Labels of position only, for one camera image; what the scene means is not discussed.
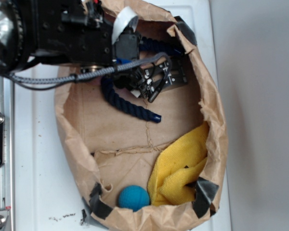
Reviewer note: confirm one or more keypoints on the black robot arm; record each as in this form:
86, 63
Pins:
18, 36

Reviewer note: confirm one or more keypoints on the grey metal bracket plate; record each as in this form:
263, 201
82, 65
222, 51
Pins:
177, 77

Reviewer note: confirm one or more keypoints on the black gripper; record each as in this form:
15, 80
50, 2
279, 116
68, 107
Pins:
76, 32

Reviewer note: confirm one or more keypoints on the brown paper bag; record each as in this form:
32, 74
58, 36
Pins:
108, 150

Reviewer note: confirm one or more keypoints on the yellow microfiber cloth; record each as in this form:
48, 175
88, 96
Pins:
177, 167

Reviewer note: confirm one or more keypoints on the blue rubber ball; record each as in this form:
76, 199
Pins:
133, 197

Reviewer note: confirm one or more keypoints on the aluminium frame rail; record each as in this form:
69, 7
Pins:
7, 213

